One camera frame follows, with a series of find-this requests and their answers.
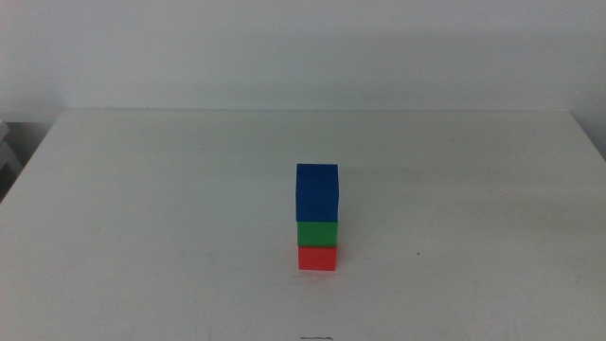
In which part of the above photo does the blue cube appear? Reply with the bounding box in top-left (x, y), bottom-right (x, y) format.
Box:
top-left (294, 163), bottom-right (340, 224)

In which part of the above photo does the green cube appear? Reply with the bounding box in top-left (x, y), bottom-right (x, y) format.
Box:
top-left (296, 220), bottom-right (339, 249)

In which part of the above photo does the red cube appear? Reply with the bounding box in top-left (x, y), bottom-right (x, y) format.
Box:
top-left (297, 244), bottom-right (339, 273)

